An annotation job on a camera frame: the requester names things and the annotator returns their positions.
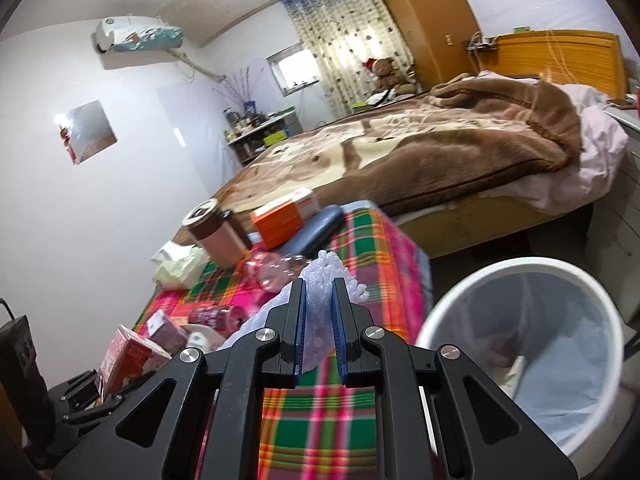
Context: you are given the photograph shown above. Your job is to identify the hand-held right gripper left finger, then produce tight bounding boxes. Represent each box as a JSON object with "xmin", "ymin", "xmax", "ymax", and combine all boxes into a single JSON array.
[{"xmin": 52, "ymin": 277, "xmax": 307, "ymax": 480}]

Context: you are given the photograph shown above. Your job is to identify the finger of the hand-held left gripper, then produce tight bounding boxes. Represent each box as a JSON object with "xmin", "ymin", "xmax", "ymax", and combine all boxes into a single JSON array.
[
  {"xmin": 50, "ymin": 369, "xmax": 101, "ymax": 402},
  {"xmin": 62, "ymin": 394, "xmax": 125, "ymax": 427}
]

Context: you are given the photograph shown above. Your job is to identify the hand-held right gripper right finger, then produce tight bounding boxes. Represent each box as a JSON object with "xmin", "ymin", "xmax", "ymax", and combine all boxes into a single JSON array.
[{"xmin": 332, "ymin": 277, "xmax": 591, "ymax": 480}]

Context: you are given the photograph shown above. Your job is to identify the white plastic bag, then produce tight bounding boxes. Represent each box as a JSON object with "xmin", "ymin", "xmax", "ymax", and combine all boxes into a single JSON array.
[{"xmin": 220, "ymin": 249, "xmax": 369, "ymax": 376}]

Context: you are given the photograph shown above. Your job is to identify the white round trash bin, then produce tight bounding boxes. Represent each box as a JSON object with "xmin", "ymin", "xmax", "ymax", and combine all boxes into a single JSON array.
[{"xmin": 414, "ymin": 257, "xmax": 626, "ymax": 466}]

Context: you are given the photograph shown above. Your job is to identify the red drink carton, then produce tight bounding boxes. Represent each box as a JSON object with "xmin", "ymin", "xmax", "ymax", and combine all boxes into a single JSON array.
[{"xmin": 97, "ymin": 325, "xmax": 173, "ymax": 403}]

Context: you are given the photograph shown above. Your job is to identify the crushed clear plastic bottle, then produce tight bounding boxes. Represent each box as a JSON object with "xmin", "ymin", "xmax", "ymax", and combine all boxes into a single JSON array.
[{"xmin": 242, "ymin": 251, "xmax": 313, "ymax": 292}]

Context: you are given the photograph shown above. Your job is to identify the red drink can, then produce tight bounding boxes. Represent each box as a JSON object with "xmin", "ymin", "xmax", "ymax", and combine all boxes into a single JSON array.
[{"xmin": 189, "ymin": 304, "xmax": 247, "ymax": 338}]

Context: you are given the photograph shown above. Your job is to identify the plaid tablecloth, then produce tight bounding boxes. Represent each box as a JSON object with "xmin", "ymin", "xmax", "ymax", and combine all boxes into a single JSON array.
[{"xmin": 132, "ymin": 200, "xmax": 434, "ymax": 480}]

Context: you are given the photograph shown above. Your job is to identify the small pink box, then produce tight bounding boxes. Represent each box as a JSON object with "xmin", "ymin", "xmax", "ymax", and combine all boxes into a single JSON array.
[{"xmin": 145, "ymin": 309, "xmax": 190, "ymax": 356}]

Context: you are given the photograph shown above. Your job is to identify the white tape roll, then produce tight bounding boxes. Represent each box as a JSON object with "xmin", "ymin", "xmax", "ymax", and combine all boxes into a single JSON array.
[{"xmin": 182, "ymin": 325, "xmax": 226, "ymax": 353}]

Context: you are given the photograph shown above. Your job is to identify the dark blue glasses case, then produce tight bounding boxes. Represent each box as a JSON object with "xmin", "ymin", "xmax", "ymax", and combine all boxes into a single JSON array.
[{"xmin": 280, "ymin": 205, "xmax": 346, "ymax": 261}]

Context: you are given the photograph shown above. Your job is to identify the orange and white box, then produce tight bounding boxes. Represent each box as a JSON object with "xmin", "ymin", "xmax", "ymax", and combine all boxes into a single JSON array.
[{"xmin": 249, "ymin": 187, "xmax": 321, "ymax": 250}]

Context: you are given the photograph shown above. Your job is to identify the brown and white lidded mug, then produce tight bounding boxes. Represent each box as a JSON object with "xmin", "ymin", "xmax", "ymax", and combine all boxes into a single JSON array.
[{"xmin": 182, "ymin": 198, "xmax": 252, "ymax": 269}]

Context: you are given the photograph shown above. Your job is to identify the pale green tissue pack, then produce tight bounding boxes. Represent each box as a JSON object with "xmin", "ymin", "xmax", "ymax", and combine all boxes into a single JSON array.
[{"xmin": 151, "ymin": 241, "xmax": 211, "ymax": 290}]

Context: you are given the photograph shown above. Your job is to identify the brown plush blanket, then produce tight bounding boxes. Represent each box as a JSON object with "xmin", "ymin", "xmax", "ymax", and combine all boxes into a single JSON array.
[{"xmin": 172, "ymin": 78, "xmax": 583, "ymax": 248}]

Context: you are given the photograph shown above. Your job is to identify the cluttered white shelf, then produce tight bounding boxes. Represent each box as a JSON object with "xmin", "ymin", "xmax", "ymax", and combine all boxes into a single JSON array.
[{"xmin": 223, "ymin": 105, "xmax": 301, "ymax": 166}]

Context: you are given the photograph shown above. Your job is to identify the translucent bin liner bag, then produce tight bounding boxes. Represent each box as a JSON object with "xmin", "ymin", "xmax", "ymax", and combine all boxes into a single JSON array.
[{"xmin": 425, "ymin": 270, "xmax": 619, "ymax": 456}]

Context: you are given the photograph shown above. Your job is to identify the dried branches in vase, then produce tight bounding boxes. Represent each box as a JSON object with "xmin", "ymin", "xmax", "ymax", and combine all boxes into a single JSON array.
[{"xmin": 212, "ymin": 65, "xmax": 266, "ymax": 116}]

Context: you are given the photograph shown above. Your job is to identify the brown teddy bear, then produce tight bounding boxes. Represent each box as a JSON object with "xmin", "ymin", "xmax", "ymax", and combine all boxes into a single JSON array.
[{"xmin": 363, "ymin": 56, "xmax": 418, "ymax": 96}]

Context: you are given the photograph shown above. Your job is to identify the small window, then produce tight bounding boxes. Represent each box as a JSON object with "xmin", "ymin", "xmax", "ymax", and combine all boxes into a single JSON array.
[{"xmin": 266, "ymin": 42, "xmax": 321, "ymax": 96}]

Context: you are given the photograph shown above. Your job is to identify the air conditioner pipe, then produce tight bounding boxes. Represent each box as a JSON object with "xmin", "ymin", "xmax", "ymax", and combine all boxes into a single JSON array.
[{"xmin": 165, "ymin": 50, "xmax": 227, "ymax": 84}]

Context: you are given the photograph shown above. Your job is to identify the white bedside drawer cabinet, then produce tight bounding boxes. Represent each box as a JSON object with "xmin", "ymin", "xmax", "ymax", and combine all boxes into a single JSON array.
[{"xmin": 585, "ymin": 105, "xmax": 640, "ymax": 313}]

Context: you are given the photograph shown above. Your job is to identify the patterned curtain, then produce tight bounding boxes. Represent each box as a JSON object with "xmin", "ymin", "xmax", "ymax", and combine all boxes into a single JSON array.
[{"xmin": 282, "ymin": 0, "xmax": 416, "ymax": 116}]

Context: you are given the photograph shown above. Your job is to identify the pale pink bed sheet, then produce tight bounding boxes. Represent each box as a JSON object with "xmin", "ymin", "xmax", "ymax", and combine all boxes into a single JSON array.
[{"xmin": 475, "ymin": 71, "xmax": 631, "ymax": 211}]

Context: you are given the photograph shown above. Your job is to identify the wooden wardrobe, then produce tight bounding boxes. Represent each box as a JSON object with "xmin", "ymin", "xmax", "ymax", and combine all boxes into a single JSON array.
[{"xmin": 366, "ymin": 0, "xmax": 483, "ymax": 93}]

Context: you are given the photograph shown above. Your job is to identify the wooden headboard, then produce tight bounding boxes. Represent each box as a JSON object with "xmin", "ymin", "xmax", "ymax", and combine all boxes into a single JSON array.
[{"xmin": 487, "ymin": 30, "xmax": 628, "ymax": 101}]

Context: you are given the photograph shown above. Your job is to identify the wooden bed frame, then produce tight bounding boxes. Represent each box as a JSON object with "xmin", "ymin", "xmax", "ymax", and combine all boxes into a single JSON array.
[{"xmin": 395, "ymin": 200, "xmax": 596, "ymax": 261}]

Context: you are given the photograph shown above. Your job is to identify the silver wall poster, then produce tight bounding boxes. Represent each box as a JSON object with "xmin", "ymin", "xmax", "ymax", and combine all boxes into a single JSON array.
[{"xmin": 55, "ymin": 100, "xmax": 118, "ymax": 165}]

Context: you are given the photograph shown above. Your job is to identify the power strip with cables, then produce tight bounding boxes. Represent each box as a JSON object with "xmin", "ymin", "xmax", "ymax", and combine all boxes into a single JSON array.
[{"xmin": 467, "ymin": 32, "xmax": 497, "ymax": 54}]

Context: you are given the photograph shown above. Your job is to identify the wall air conditioner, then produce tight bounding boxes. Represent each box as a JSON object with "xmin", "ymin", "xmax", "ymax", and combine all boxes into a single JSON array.
[{"xmin": 91, "ymin": 15, "xmax": 185, "ymax": 55}]

